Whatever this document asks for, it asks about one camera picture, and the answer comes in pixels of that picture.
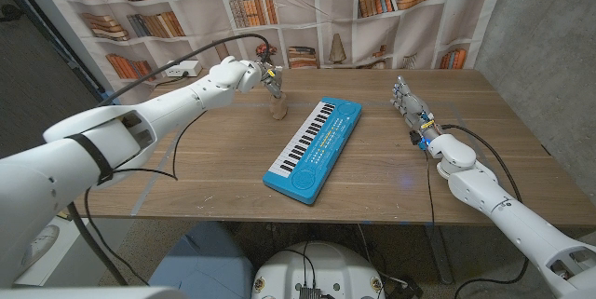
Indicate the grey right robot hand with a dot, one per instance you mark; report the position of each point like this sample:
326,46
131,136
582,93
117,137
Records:
412,103

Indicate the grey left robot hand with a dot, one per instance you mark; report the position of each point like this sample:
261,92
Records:
272,80

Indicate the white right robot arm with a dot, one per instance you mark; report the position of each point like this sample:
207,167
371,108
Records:
512,217

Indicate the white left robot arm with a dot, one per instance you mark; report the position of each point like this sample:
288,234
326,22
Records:
116,140

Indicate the blue toy piano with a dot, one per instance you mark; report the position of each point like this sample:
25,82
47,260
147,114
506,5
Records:
321,150

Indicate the white power strip box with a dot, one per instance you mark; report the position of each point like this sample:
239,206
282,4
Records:
181,68

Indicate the printed bookshelf backdrop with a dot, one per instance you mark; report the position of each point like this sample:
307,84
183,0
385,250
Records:
372,19

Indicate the grey table leg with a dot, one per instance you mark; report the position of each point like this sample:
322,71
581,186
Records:
440,257

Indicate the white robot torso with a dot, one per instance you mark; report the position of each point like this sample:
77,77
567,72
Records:
316,271

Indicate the white sneaker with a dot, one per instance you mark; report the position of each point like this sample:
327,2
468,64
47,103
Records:
42,243

